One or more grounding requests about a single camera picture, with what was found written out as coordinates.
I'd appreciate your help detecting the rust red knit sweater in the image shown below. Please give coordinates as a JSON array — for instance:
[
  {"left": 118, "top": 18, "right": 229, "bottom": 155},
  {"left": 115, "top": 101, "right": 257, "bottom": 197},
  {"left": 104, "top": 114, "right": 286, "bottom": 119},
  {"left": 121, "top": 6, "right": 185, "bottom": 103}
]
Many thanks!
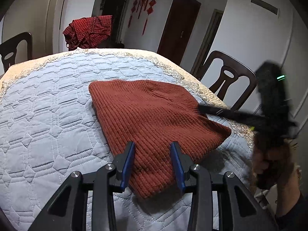
[{"left": 89, "top": 80, "right": 231, "bottom": 199}]

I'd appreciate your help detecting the person right hand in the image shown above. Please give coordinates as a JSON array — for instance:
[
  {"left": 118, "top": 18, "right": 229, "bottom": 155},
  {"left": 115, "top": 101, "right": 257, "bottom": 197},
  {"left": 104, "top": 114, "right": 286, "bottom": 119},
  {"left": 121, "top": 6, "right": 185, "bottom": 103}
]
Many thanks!
[{"left": 253, "top": 134, "right": 298, "bottom": 190}]

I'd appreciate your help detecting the dark wooden chair right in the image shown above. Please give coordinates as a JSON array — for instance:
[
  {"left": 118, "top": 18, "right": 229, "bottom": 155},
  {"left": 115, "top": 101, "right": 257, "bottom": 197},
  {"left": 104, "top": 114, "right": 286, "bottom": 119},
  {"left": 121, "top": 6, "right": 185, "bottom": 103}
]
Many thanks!
[{"left": 196, "top": 50, "right": 257, "bottom": 111}]

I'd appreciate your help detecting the dark wooden chair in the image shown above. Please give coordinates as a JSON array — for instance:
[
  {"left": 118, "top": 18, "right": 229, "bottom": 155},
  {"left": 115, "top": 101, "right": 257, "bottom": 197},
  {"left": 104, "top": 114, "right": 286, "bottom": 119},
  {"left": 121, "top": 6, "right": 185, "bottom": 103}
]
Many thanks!
[
  {"left": 0, "top": 32, "right": 33, "bottom": 72},
  {"left": 196, "top": 50, "right": 257, "bottom": 111}
]

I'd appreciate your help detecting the blue quilted table cover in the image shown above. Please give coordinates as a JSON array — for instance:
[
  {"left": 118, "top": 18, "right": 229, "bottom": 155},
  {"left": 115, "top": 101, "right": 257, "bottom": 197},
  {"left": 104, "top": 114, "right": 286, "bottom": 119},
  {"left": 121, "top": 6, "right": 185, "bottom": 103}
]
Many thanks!
[{"left": 1, "top": 49, "right": 252, "bottom": 230}]

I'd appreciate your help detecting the dark brown door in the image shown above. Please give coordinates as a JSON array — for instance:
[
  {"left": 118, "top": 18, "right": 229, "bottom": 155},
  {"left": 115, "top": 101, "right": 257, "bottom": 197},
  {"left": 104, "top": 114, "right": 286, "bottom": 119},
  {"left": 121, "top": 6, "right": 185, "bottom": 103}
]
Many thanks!
[{"left": 157, "top": 0, "right": 201, "bottom": 65}]

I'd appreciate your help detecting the red checkered cloth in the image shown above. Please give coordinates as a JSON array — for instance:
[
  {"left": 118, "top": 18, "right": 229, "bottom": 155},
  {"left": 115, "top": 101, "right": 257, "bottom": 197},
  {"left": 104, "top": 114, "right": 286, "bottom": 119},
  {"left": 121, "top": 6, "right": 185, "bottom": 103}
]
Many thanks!
[{"left": 63, "top": 15, "right": 112, "bottom": 51}]

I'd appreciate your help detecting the red chinese knot decoration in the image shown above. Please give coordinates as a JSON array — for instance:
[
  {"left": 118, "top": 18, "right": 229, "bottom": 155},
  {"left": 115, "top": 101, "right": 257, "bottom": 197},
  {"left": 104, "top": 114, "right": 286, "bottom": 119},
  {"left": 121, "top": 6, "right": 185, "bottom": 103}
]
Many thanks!
[{"left": 127, "top": 0, "right": 156, "bottom": 35}]

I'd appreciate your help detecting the dark wooden chair far left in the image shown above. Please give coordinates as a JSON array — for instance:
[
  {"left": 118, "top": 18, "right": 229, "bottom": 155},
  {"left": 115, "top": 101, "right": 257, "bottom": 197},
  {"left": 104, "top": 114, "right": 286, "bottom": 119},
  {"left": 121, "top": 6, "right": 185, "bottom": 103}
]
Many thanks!
[{"left": 0, "top": 32, "right": 33, "bottom": 72}]

